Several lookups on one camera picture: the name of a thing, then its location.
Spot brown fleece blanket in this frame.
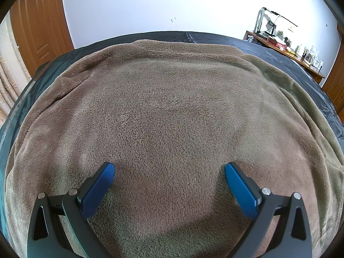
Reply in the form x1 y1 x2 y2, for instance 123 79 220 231
4 39 344 258

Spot wooden desk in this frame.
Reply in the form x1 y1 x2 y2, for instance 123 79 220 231
245 30 326 84

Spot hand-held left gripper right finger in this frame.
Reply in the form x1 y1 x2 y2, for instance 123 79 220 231
224 162 313 258

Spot beige curtain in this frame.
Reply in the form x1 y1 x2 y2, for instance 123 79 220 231
0 23 33 125

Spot glass jars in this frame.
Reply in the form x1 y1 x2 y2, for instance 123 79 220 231
304 46 323 68

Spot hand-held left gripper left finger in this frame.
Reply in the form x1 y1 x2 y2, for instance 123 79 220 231
27 162 116 258

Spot brown wooden panel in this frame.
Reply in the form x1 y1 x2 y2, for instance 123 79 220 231
321 56 344 105

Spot red box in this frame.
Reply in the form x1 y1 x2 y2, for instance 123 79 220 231
266 37 287 49

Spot brown wooden door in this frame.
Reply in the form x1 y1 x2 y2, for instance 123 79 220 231
10 0 75 78

